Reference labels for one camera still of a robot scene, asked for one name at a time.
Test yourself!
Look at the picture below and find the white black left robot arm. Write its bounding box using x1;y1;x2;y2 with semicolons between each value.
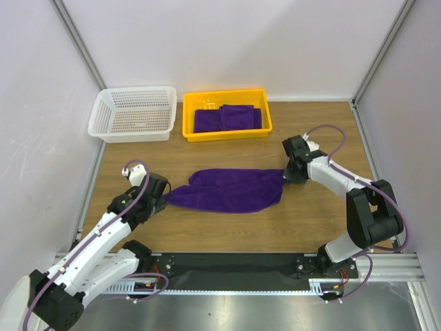
22;165;170;330

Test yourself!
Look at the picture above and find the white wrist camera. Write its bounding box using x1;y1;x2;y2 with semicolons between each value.
302;134;320;152
122;163;147;186

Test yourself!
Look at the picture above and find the aluminium frame rail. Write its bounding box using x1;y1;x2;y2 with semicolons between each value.
48;251;428;283

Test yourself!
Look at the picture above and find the white slotted cable duct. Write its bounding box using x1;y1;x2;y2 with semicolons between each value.
104;279;342;297

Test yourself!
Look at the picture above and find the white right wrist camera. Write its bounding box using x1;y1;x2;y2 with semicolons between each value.
302;134;320;152

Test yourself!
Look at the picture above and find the yellow plastic tray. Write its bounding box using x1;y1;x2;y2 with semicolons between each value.
182;88;273;142

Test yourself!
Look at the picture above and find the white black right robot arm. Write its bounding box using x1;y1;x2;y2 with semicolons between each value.
283;135;404;277

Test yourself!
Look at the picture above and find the purple towel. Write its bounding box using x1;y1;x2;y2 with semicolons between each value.
219;105;254;131
194;108;262;133
163;168;287;214

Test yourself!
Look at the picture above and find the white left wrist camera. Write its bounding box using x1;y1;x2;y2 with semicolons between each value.
122;163;147;186

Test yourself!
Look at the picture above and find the white perforated plastic basket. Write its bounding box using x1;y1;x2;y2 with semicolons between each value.
88;86;177;143

